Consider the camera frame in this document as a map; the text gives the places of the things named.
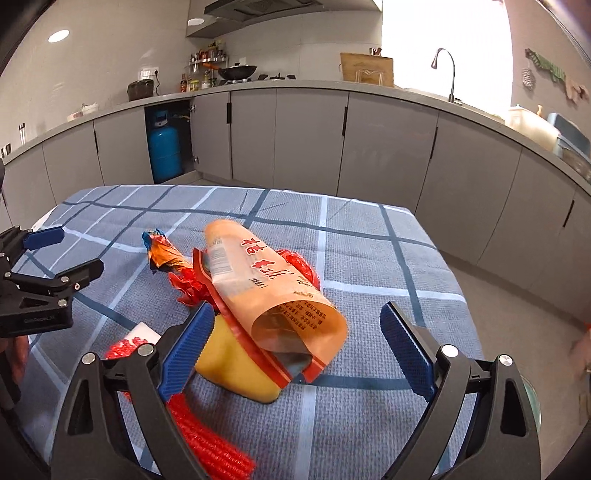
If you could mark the black wok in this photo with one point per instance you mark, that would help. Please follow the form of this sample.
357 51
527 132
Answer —
238 71

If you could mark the dark rice cooker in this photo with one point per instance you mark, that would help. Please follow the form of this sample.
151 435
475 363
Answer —
140 90

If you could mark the knives in holder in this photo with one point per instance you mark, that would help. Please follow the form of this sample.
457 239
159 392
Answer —
375 50

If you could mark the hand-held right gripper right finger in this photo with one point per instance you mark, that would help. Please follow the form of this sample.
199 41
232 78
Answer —
406 350

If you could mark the grey base cabinets with counter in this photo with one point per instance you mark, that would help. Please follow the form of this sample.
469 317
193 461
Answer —
304 138

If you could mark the green striped hanging cloth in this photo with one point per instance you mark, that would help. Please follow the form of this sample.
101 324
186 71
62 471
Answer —
549 67

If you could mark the wooden cutting board in rack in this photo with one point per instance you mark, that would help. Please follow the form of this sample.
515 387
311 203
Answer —
364 69

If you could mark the wall spice rack with bottles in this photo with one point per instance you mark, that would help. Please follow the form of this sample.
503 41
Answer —
207 55

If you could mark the crumpled orange blue wrapper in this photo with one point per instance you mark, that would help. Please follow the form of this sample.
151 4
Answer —
164 251

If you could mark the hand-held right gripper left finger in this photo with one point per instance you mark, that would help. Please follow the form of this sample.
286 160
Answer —
187 355

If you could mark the red foam net sleeve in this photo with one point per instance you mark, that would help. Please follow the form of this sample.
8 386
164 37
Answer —
207 443

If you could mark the range hood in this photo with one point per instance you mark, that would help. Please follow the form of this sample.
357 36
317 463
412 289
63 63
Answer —
277 5

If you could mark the curved metal faucet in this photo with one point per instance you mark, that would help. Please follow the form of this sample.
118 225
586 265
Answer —
450 69

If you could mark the pink hanging gloves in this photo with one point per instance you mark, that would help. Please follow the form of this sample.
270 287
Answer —
577 90

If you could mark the white plastic basin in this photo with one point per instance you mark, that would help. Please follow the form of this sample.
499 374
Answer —
531 129

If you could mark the hanging scrub brush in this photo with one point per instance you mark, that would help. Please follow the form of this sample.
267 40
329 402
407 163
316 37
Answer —
528 77

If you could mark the small blue gas cylinder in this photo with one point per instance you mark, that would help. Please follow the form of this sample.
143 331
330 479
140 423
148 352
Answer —
164 152

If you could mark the orange snack bag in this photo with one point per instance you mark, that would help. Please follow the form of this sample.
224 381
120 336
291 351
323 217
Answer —
277 295

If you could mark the dark sauce bottle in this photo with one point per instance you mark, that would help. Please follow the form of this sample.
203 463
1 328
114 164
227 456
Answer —
183 84

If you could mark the blue dish rack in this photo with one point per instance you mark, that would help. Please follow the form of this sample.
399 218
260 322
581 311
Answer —
572 143

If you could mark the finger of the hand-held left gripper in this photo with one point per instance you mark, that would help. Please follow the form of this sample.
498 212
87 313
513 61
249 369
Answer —
78 272
44 236

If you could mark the blue plaid tablecloth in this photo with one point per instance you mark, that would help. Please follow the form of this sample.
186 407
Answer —
369 258

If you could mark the gas stove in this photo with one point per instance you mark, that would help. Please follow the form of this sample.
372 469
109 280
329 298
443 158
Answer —
277 77

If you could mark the bright window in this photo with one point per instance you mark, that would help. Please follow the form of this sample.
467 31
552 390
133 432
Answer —
443 27

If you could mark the condiment jar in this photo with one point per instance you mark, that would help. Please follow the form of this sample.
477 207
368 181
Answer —
208 83
194 85

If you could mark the person's left hand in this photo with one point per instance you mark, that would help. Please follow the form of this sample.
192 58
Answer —
19 360

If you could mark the white wall outlet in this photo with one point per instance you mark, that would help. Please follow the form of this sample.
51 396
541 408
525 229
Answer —
149 73

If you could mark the yellow sponge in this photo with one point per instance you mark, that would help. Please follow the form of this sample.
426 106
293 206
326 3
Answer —
231 364

